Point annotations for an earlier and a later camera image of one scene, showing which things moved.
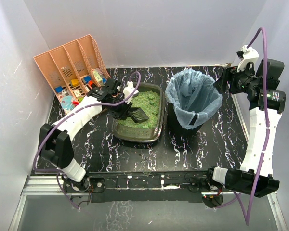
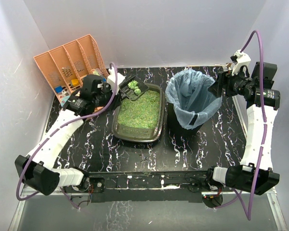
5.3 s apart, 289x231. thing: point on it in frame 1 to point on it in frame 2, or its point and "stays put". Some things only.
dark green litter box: [151, 99] stays put
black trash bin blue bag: [192, 98] stays put
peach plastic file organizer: [74, 69] stays put
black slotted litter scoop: [137, 115] to [129, 93]
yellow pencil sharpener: [74, 82] stays put
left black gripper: [122, 109] to [113, 94]
